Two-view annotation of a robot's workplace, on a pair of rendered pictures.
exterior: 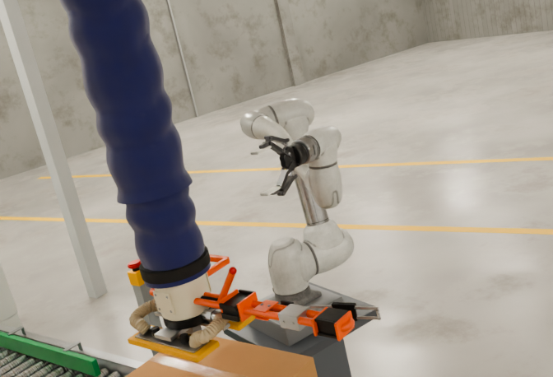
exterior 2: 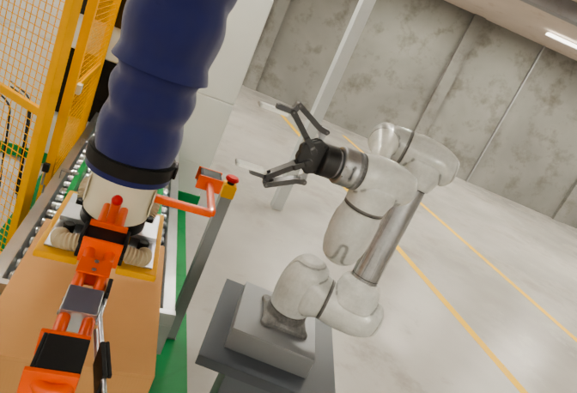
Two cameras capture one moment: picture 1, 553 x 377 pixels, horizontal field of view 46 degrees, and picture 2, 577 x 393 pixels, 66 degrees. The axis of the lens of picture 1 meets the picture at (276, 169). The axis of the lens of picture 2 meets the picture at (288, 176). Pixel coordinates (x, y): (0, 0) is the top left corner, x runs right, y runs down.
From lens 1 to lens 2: 1.35 m
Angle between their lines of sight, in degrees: 28
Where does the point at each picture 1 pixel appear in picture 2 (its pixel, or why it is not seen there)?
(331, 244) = (350, 308)
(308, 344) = (236, 363)
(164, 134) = not seen: outside the picture
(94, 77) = not seen: outside the picture
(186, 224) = (144, 120)
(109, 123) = not seen: outside the picture
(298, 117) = (430, 166)
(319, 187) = (333, 226)
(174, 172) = (166, 51)
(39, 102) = (340, 63)
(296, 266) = (300, 292)
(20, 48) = (357, 19)
